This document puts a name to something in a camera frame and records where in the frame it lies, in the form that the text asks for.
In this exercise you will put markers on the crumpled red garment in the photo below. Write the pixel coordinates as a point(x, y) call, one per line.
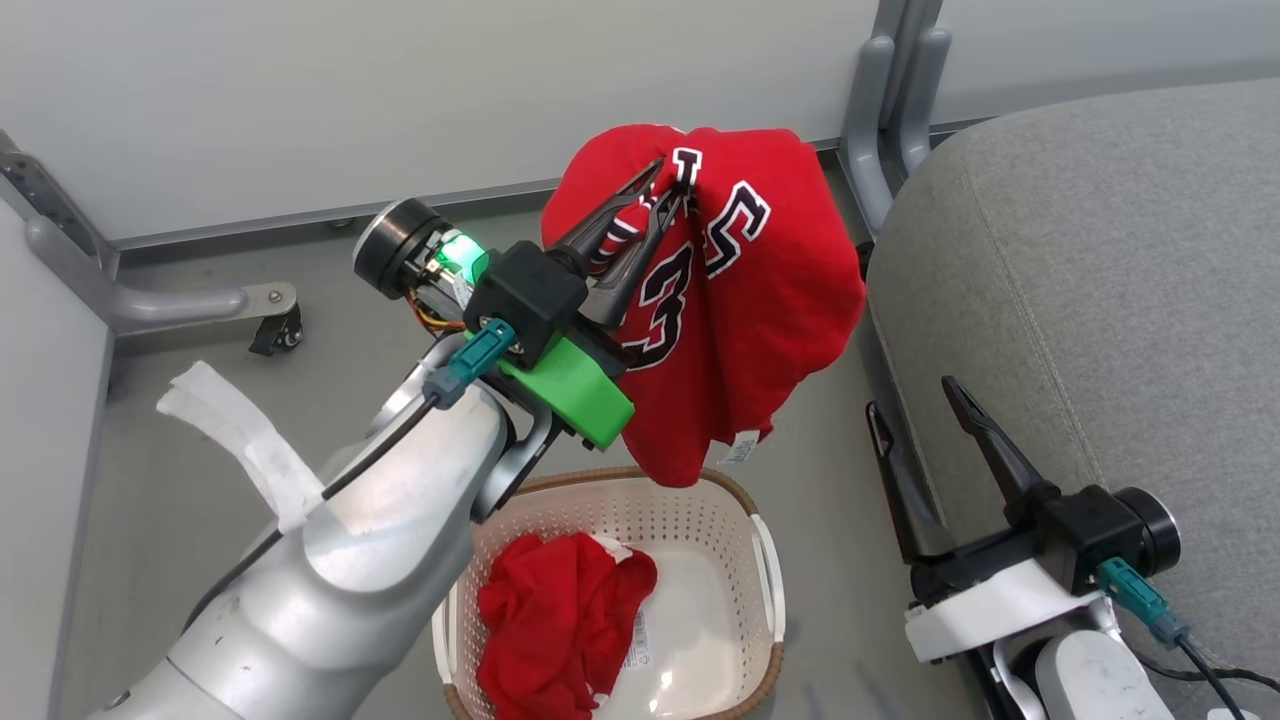
point(545, 630)

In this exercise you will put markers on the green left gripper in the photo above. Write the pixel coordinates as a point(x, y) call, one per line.
point(570, 395)

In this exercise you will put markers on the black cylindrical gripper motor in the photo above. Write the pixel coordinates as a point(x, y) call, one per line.
point(395, 245)
point(1155, 535)

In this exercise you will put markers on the grey partition frame leg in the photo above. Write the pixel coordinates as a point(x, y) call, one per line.
point(925, 100)
point(170, 300)
point(865, 150)

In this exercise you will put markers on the black caster wheel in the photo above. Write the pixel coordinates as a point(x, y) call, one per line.
point(285, 335)

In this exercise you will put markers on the white perforated laundry basket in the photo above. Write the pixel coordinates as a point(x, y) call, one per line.
point(700, 520)

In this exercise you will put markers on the white printed label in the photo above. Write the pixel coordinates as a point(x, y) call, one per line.
point(638, 642)

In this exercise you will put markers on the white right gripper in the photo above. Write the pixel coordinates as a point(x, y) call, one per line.
point(990, 610)

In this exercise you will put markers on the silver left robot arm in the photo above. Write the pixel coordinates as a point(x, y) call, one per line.
point(400, 520)

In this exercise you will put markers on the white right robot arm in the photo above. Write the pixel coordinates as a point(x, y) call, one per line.
point(1090, 680)

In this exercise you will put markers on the red basketball jersey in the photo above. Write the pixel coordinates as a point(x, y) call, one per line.
point(780, 300)

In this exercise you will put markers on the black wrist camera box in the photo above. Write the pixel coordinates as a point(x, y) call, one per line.
point(1090, 530)
point(525, 290)

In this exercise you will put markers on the grey fabric sofa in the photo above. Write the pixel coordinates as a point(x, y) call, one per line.
point(1100, 300)

